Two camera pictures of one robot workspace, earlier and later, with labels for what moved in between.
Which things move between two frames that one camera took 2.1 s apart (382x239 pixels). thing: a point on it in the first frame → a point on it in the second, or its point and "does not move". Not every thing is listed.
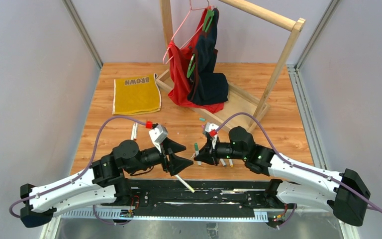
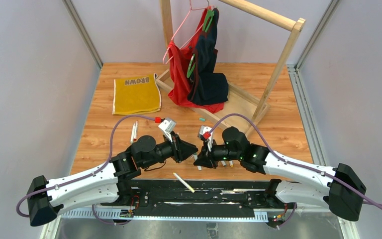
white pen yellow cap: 184,183 does not move
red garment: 180,58 does not move
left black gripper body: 167,157 → 176,148
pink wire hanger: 191,9 does not move
